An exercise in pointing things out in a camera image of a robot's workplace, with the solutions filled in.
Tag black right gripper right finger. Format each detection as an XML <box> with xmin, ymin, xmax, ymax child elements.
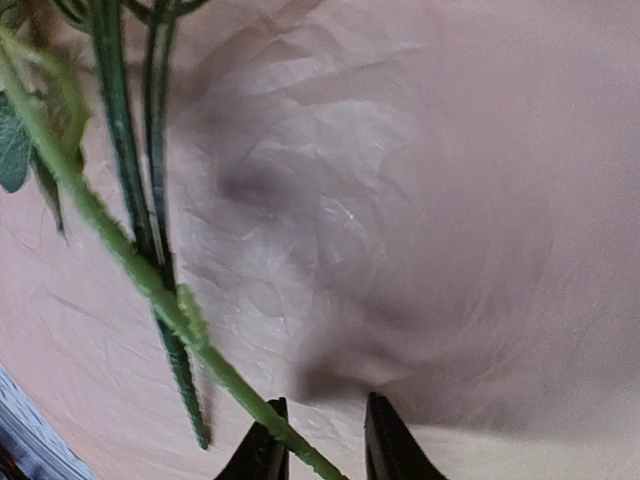
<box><xmin>364</xmin><ymin>393</ymin><xmax>446</xmax><ymax>480</ymax></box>

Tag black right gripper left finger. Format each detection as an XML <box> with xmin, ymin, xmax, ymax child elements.
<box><xmin>215</xmin><ymin>421</ymin><xmax>289</xmax><ymax>480</ymax></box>

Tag peach wrapping paper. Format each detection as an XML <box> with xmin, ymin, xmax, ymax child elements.
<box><xmin>0</xmin><ymin>0</ymin><xmax>640</xmax><ymax>480</ymax></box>

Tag white purple flower bunch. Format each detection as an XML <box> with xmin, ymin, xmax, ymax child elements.
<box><xmin>1</xmin><ymin>27</ymin><xmax>344</xmax><ymax>479</ymax></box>

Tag floral tablecloth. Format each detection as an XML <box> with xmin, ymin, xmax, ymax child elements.
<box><xmin>1</xmin><ymin>366</ymin><xmax>97</xmax><ymax>479</ymax></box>

